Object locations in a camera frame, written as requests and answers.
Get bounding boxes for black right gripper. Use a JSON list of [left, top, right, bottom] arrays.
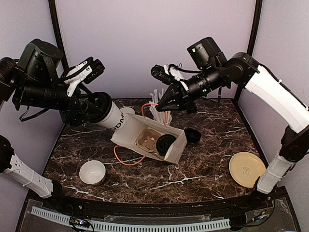
[[155, 62, 225, 114]]

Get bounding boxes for stack of black cup lids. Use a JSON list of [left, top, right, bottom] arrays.
[[184, 128, 201, 143]]

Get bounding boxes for black coffee cup lid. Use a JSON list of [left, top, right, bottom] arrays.
[[156, 134, 176, 156]]

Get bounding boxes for brown cardboard cup carrier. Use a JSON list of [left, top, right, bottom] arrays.
[[136, 128, 163, 159]]

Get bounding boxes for stack of white paper cups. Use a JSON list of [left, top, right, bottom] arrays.
[[120, 107, 135, 116]]

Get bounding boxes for white paper takeout bag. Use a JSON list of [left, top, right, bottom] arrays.
[[111, 107, 187, 166]]

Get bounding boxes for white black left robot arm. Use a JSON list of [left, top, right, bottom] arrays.
[[0, 39, 105, 211]]

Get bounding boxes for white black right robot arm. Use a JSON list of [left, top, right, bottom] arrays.
[[151, 37, 309, 210]]

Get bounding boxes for bundle of white wrapped straws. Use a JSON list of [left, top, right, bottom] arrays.
[[149, 88, 172, 126]]

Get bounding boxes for white cup holding straws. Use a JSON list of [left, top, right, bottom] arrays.
[[154, 112, 172, 126]]

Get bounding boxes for white ceramic bowl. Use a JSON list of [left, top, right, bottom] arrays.
[[79, 160, 106, 186]]

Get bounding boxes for cream yellow plate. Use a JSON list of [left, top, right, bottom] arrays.
[[229, 152, 266, 188]]

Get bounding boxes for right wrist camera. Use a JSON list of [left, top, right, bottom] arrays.
[[151, 64, 188, 90]]

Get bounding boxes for black corner frame post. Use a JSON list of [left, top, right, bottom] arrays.
[[48, 0, 69, 71]]

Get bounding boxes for white slotted cable duct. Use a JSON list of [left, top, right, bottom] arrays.
[[30, 206, 230, 232]]

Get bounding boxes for black right frame post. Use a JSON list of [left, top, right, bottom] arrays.
[[234, 0, 263, 103]]

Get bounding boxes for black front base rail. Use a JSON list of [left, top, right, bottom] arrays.
[[25, 187, 289, 223]]

